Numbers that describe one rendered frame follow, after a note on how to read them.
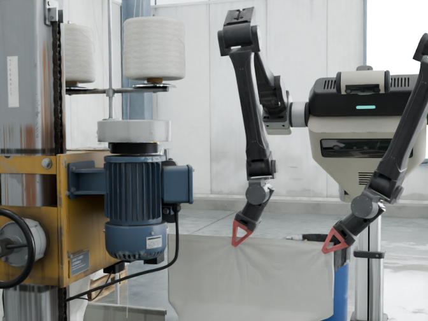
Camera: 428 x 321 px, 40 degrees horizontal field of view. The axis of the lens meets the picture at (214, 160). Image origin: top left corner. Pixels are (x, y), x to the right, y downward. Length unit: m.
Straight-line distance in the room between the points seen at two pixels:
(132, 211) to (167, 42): 0.44
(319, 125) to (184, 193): 0.73
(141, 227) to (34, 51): 0.48
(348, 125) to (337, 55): 7.79
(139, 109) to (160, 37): 8.90
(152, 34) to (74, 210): 0.48
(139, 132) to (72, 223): 0.28
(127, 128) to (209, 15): 9.05
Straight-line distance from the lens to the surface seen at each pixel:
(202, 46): 10.31
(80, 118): 9.24
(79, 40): 1.67
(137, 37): 1.54
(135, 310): 2.26
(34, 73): 1.45
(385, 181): 1.60
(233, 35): 1.56
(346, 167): 2.07
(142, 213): 1.40
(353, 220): 1.62
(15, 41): 1.48
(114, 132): 1.37
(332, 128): 1.98
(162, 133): 1.39
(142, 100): 10.40
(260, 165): 1.67
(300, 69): 9.83
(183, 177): 1.41
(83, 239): 1.51
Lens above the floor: 1.39
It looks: 3 degrees down
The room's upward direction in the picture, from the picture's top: straight up
